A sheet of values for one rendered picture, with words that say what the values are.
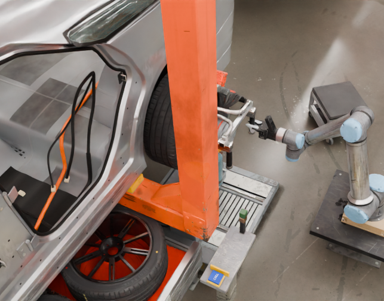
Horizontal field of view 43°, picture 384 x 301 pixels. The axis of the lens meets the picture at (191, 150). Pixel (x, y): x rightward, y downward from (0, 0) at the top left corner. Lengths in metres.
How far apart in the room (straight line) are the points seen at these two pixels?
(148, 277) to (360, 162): 1.37
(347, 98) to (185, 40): 2.47
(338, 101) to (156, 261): 2.10
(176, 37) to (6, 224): 1.07
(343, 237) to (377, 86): 2.04
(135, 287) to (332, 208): 1.44
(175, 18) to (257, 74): 3.06
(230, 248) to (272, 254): 0.59
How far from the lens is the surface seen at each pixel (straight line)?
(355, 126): 2.74
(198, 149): 2.36
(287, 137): 3.11
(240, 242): 3.06
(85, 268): 3.29
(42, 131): 3.09
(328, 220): 3.41
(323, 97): 4.22
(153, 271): 2.92
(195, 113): 2.20
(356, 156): 2.87
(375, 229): 3.38
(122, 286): 2.90
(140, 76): 2.72
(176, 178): 3.68
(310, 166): 4.10
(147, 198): 3.00
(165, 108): 2.90
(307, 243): 3.64
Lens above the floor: 3.01
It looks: 46 degrees down
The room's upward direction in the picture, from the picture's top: 4 degrees counter-clockwise
